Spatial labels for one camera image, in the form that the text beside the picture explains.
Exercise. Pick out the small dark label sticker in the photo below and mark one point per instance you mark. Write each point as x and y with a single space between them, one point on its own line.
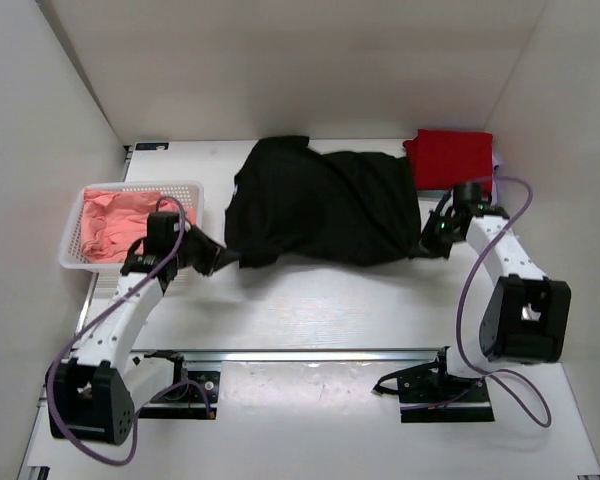
151 146

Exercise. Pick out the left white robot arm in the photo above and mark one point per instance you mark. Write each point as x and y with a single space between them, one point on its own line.
96 390

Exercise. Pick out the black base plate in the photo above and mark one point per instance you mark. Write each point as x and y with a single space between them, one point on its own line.
197 400
428 394

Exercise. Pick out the lavender folded t shirt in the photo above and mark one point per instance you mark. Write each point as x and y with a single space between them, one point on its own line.
437 194

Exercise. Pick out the aluminium rail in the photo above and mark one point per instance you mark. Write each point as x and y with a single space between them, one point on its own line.
307 356

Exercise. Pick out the red folded t shirt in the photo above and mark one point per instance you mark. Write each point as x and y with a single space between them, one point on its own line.
441 159

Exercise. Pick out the white plastic basket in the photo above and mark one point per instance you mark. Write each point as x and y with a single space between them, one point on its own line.
189 194

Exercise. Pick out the black t shirt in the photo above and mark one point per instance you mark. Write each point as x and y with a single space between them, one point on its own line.
348 207

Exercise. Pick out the white front board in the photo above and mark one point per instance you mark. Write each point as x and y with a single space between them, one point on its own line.
322 421

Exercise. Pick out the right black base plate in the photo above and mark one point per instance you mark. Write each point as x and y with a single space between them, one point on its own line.
428 394

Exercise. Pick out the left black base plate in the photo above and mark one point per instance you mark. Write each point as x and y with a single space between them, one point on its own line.
197 400

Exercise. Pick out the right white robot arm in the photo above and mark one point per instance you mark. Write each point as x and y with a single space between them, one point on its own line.
526 317

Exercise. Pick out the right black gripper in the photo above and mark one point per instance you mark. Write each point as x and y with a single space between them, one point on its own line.
426 247

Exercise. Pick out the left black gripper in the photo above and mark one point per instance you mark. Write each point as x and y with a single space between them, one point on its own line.
210 250

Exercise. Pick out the pink t shirt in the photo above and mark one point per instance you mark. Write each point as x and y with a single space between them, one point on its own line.
112 221

